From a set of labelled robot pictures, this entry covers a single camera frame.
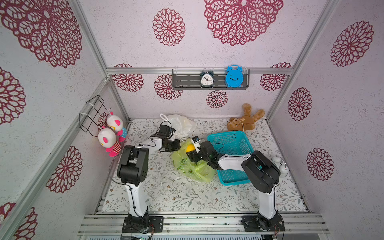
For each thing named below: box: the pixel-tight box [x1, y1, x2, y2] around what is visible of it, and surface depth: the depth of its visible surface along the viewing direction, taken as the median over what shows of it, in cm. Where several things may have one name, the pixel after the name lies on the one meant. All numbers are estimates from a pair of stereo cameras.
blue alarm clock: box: [226, 65, 244, 88], surface depth 91 cm
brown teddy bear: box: [227, 103, 265, 132], surface depth 112 cm
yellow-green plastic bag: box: [171, 139, 216, 183], surface depth 89 cm
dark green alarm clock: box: [200, 71, 215, 88], surface depth 92 cm
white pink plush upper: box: [107, 111, 128, 142], surface depth 95 cm
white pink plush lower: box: [98, 125, 122, 158], surface depth 85 cm
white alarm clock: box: [271, 155, 289, 178], surface depth 85 cm
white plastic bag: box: [159, 113, 198, 142], surface depth 108 cm
